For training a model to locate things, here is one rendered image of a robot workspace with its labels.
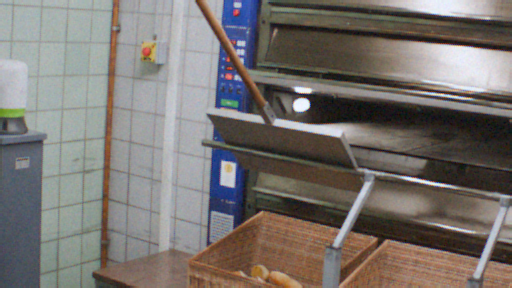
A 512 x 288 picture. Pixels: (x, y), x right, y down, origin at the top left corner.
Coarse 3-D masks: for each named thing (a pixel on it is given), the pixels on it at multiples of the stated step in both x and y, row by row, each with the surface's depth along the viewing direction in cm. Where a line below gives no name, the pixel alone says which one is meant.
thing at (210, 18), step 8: (200, 0) 231; (200, 8) 233; (208, 8) 235; (208, 16) 236; (208, 24) 239; (216, 24) 239; (216, 32) 241; (224, 32) 244; (224, 40) 244; (224, 48) 247; (232, 48) 248; (232, 56) 250; (240, 64) 254; (240, 72) 256; (248, 80) 259; (248, 88) 262; (256, 88) 264; (256, 96) 265; (256, 104) 269; (264, 104) 269
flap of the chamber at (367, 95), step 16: (256, 80) 319; (272, 80) 315; (288, 80) 312; (352, 96) 305; (368, 96) 295; (384, 96) 292; (400, 96) 289; (448, 112) 297; (464, 112) 283; (480, 112) 273; (496, 112) 271
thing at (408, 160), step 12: (360, 156) 315; (372, 156) 312; (384, 156) 310; (396, 156) 307; (408, 156) 305; (420, 156) 307; (420, 168) 302; (432, 168) 300; (444, 168) 297; (456, 168) 295; (468, 168) 293; (480, 168) 291; (492, 168) 292; (492, 180) 288; (504, 180) 286
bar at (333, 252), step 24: (216, 144) 303; (336, 168) 277; (360, 168) 274; (360, 192) 269; (456, 192) 256; (480, 192) 252; (504, 216) 246; (336, 240) 258; (336, 264) 255; (480, 264) 236
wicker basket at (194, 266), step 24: (264, 216) 336; (240, 240) 325; (264, 240) 334; (288, 240) 328; (312, 240) 323; (360, 240) 312; (192, 264) 298; (216, 264) 314; (240, 264) 327; (264, 264) 331; (288, 264) 326; (312, 264) 320; (360, 264) 300
